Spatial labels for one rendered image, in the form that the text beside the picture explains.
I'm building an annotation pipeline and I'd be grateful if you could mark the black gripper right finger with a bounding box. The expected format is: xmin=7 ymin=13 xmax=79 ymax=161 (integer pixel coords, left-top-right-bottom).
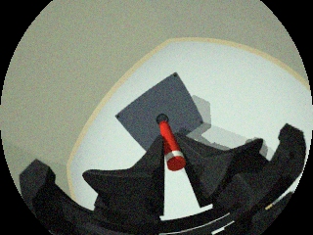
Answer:
xmin=175 ymin=133 xmax=263 ymax=208

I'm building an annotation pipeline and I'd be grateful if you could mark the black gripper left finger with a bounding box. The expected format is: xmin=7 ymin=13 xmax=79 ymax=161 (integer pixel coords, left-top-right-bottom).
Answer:
xmin=82 ymin=134 xmax=165 ymax=216

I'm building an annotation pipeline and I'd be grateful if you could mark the red peg with white band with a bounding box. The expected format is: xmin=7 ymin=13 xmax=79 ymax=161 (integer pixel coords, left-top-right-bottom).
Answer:
xmin=159 ymin=120 xmax=187 ymax=171

